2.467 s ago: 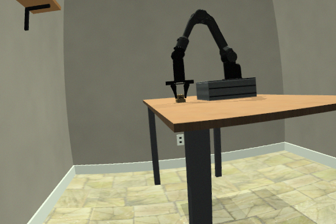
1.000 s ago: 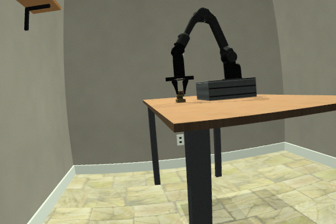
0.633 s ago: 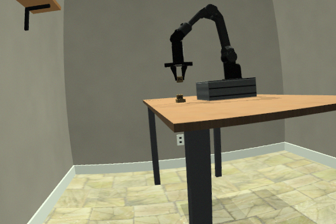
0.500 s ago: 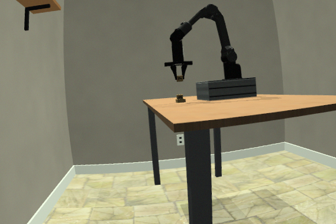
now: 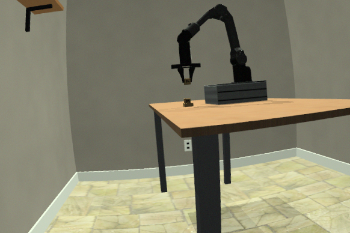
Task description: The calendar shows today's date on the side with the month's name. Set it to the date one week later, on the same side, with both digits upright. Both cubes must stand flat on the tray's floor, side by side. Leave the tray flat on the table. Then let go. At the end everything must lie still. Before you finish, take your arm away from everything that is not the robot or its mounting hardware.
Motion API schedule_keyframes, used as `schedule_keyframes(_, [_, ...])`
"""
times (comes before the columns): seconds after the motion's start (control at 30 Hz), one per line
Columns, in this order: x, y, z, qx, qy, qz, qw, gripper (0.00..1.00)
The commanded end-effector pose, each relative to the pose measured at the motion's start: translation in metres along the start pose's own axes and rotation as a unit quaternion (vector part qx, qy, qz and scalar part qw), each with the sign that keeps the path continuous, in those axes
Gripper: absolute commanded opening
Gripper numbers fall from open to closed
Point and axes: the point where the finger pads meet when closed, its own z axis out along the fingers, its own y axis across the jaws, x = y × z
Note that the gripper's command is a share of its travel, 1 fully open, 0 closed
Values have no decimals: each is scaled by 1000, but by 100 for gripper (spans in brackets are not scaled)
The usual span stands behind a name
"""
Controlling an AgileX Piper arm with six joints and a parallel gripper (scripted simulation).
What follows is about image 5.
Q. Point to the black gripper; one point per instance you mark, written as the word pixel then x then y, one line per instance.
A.
pixel 185 60

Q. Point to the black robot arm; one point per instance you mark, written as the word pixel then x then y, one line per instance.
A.
pixel 237 56

